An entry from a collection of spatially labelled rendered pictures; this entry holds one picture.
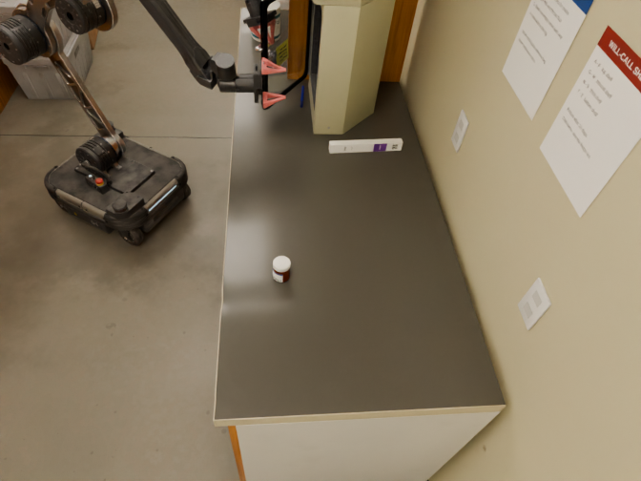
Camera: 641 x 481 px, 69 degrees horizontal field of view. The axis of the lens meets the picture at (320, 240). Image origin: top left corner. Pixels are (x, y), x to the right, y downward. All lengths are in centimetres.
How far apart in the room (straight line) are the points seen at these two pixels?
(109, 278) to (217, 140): 120
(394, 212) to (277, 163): 44
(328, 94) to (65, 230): 176
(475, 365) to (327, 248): 52
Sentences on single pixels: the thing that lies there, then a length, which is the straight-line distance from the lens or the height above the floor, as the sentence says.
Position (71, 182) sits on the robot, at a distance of 279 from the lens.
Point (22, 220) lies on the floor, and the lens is 304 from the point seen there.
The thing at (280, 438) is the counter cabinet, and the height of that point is 78.
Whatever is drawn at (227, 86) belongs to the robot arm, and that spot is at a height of 121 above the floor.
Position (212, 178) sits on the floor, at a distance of 298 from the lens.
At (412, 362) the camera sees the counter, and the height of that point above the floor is 94.
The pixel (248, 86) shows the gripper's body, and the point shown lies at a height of 121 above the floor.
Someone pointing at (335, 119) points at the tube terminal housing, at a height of 101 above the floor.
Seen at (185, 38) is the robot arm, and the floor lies 133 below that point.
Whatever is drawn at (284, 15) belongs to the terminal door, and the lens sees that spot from 173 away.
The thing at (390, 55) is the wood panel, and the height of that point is 106.
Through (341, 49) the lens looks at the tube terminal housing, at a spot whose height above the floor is 128.
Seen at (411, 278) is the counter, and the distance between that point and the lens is 138.
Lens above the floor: 203
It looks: 50 degrees down
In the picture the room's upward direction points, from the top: 7 degrees clockwise
